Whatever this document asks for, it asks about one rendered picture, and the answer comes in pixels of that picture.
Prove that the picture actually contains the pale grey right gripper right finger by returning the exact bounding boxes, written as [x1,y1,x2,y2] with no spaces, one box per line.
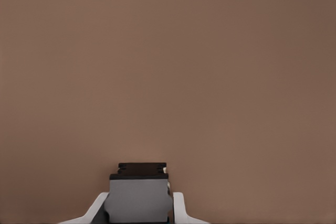
[172,191,211,224]

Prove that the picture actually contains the grey switch with black top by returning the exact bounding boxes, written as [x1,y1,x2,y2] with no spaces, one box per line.
[104,162,174,223]

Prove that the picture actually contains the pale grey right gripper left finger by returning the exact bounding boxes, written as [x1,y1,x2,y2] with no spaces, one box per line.
[58,192,110,224]

